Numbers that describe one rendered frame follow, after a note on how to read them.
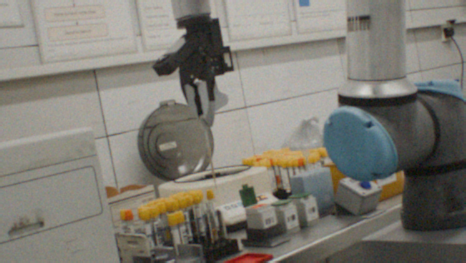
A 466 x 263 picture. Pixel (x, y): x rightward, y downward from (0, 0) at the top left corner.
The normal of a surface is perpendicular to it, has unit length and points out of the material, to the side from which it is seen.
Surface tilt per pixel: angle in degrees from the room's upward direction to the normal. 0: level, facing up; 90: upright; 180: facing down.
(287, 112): 90
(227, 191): 90
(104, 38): 93
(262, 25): 93
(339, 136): 98
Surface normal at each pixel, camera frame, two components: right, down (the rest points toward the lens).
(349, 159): -0.75, 0.32
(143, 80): 0.66, -0.08
